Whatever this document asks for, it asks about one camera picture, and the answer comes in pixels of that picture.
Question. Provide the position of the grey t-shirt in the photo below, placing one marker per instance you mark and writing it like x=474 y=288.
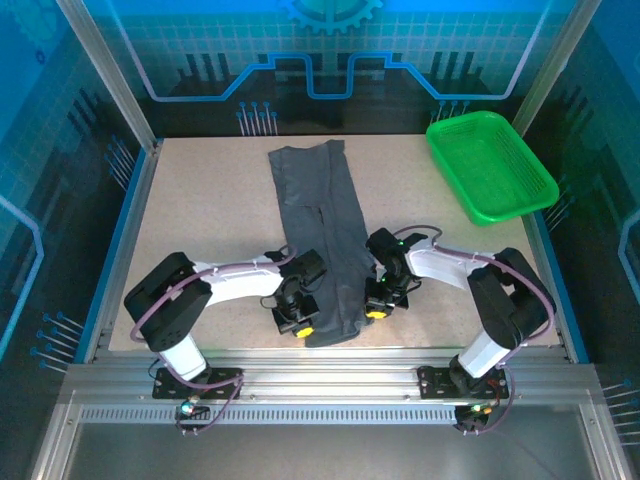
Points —
x=310 y=190

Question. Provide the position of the green plastic basket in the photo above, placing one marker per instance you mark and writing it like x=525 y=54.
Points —
x=490 y=170

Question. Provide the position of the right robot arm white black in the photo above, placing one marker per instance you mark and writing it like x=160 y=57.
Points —
x=440 y=265

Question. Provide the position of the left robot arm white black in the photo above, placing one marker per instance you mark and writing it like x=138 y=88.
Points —
x=240 y=282

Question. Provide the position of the small controller board with LED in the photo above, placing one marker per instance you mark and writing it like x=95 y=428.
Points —
x=472 y=411
x=189 y=407

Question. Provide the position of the aluminium mounting rail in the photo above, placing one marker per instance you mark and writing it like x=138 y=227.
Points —
x=325 y=372

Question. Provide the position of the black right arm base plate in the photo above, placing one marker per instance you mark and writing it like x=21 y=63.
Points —
x=435 y=382

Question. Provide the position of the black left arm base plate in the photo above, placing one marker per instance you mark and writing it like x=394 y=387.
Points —
x=225 y=385

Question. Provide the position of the aluminium side rail blue edge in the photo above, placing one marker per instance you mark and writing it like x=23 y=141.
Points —
x=131 y=225
x=542 y=240

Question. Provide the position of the aluminium lower frame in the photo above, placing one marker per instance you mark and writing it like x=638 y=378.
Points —
x=55 y=440

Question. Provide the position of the aluminium frame post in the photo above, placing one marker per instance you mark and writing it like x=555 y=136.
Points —
x=547 y=75
x=114 y=75

